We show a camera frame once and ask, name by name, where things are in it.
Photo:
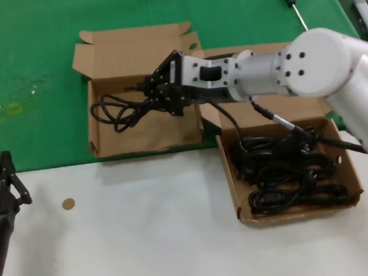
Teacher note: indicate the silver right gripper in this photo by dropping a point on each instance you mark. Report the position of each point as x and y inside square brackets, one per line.
[192, 71]

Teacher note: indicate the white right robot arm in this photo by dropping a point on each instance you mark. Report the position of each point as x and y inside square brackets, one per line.
[317, 62]

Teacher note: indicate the open cardboard box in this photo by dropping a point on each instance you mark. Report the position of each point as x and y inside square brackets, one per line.
[295, 108]
[146, 134]

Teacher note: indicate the round brown cardboard disc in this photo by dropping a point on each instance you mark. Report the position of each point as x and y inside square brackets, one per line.
[68, 204]

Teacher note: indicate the yellow rubber band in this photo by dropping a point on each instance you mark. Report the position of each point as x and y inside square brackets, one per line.
[9, 109]

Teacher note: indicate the small white scraps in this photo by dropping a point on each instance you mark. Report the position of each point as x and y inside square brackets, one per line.
[34, 89]

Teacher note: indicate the green tablecloth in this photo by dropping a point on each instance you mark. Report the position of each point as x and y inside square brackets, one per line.
[22, 45]

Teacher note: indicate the grey metal profile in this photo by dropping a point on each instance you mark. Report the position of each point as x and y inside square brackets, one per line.
[363, 8]

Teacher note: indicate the black right wrist camera housing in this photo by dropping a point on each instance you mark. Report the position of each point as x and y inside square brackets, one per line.
[200, 95]

